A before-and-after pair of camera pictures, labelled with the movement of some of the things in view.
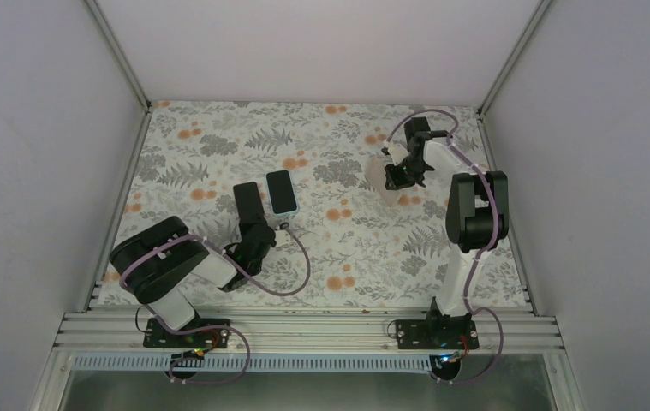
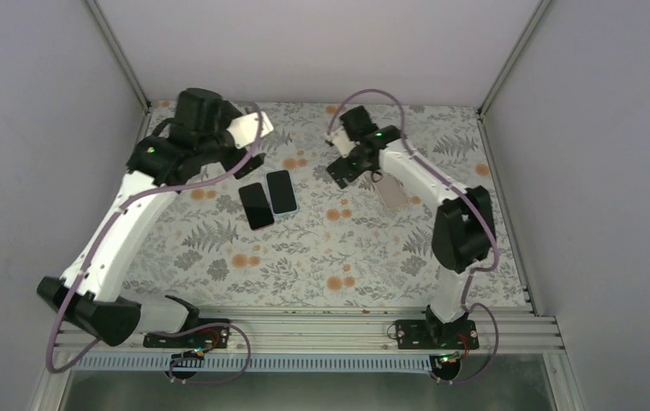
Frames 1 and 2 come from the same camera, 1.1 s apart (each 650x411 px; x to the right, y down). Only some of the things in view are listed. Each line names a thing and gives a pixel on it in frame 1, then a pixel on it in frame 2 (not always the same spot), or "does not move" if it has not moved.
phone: (281, 193) does not move
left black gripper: (247, 225) -> (229, 110)
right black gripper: (396, 181) -> (350, 174)
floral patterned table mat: (343, 236) does not move
